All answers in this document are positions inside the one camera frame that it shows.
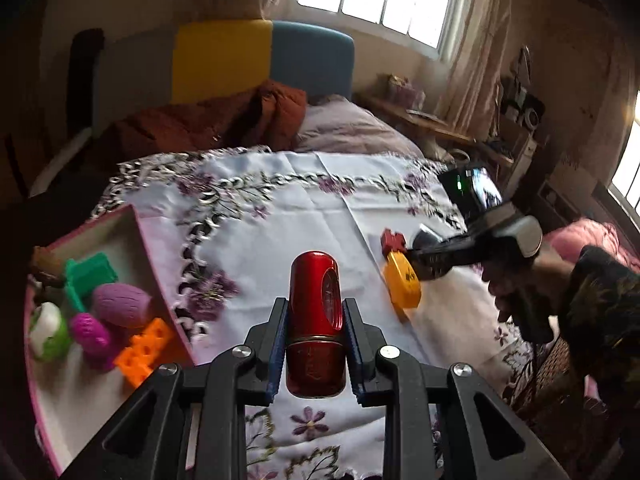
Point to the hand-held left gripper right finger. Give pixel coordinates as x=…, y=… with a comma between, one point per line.
x=354, y=360

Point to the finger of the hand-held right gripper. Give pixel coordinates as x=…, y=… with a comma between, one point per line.
x=440, y=260

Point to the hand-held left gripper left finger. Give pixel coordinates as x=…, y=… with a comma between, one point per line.
x=276, y=360

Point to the yellow toy block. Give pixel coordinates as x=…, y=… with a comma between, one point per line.
x=402, y=285

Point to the red toy block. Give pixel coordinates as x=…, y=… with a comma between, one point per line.
x=392, y=242

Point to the red metal can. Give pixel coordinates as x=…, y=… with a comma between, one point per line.
x=316, y=320

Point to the pink cardboard box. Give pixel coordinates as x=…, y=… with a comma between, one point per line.
x=65, y=410

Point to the white and green toy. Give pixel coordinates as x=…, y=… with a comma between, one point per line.
x=47, y=332

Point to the person's right forearm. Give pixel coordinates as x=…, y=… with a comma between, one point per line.
x=600, y=310

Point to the person's right hand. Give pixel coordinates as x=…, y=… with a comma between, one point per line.
x=500, y=285

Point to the pink blanket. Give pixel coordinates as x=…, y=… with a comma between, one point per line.
x=585, y=240

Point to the orange toy block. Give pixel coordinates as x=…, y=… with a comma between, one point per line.
x=145, y=352

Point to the wooden bedside shelf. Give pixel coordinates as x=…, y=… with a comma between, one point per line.
x=430, y=127

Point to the floral lace tablecloth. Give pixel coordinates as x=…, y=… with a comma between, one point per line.
x=310, y=200

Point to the small side window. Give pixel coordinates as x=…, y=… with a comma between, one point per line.
x=629, y=160

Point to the pink bed sheet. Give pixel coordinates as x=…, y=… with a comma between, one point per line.
x=350, y=125

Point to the purple egg toy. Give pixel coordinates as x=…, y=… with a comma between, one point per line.
x=120, y=306

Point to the small pink basket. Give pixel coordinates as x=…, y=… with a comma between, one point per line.
x=404, y=91

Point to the magenta toy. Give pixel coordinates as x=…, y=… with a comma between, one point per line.
x=90, y=335

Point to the green toy block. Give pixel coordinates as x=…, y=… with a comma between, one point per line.
x=90, y=275

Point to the brown toy figure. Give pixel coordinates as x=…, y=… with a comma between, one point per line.
x=47, y=267

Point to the brown quilted jacket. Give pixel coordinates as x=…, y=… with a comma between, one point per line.
x=200, y=120

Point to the grey yellow blue headboard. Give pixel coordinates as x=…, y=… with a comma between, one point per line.
x=225, y=60

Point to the white plastic object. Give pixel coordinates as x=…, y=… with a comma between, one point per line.
x=60, y=160

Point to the black rolled mat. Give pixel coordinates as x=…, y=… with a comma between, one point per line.
x=85, y=80

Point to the cluttered wall shelf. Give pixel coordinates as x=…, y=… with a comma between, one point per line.
x=522, y=110

